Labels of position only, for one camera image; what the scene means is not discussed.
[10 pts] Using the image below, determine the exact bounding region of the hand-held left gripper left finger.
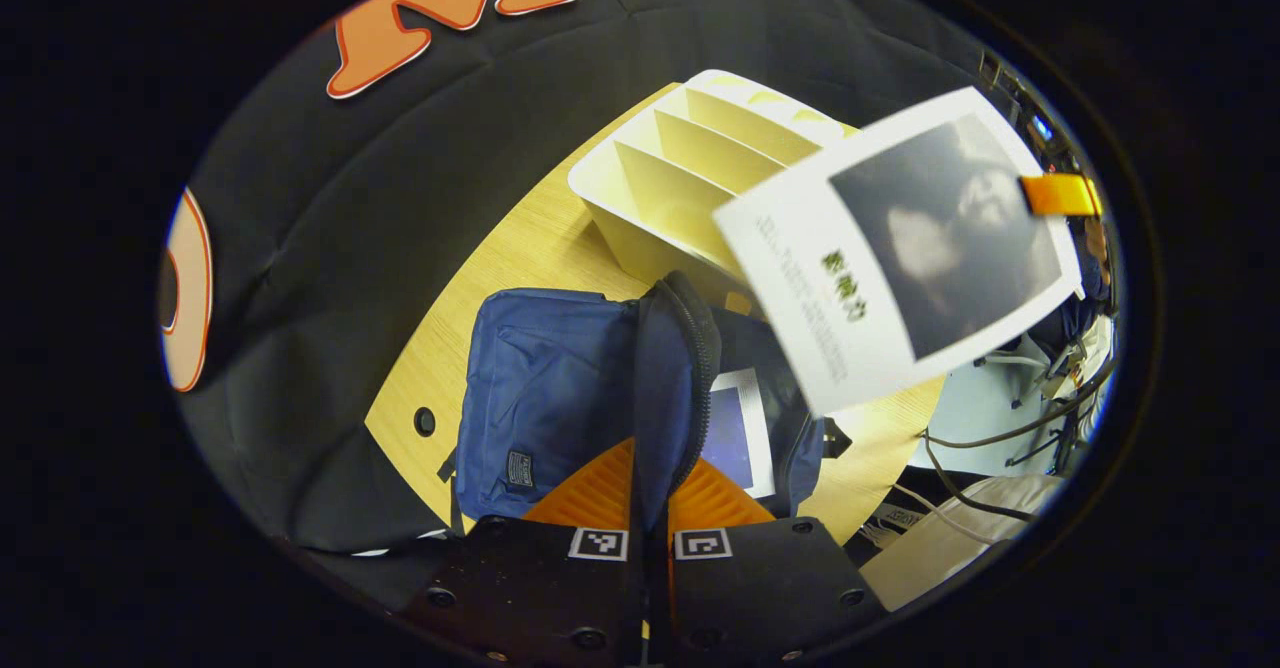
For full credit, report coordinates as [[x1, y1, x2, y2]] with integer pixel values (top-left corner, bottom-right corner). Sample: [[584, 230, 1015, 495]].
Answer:
[[400, 437, 642, 668]]

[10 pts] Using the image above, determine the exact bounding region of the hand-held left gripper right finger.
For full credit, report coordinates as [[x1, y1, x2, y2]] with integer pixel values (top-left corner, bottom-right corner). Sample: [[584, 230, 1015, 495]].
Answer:
[[655, 458, 892, 668]]

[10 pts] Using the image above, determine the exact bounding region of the blue cover book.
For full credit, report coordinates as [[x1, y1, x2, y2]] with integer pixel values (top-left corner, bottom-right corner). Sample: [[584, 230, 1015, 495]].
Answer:
[[700, 368, 779, 499]]

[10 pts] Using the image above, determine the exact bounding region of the grey portrait cover book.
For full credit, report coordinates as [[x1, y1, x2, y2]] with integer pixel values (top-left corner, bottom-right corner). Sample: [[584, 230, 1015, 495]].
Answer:
[[712, 86, 1086, 419]]

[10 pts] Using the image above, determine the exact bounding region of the blue schoolbag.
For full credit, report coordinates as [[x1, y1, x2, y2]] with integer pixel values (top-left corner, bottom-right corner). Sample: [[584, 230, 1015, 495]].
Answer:
[[437, 270, 851, 534]]

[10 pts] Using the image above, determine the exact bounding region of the white bookshelf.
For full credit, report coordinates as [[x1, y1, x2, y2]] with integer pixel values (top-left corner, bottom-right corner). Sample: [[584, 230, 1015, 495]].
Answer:
[[567, 69, 861, 319]]

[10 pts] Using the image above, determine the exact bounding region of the short black cable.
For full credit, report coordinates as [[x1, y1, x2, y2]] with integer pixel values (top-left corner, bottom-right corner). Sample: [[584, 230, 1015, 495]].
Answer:
[[923, 440, 1041, 525]]

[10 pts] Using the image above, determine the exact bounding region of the long black cable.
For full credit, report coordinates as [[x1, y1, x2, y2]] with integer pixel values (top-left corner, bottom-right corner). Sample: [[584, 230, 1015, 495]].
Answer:
[[920, 358, 1117, 449]]

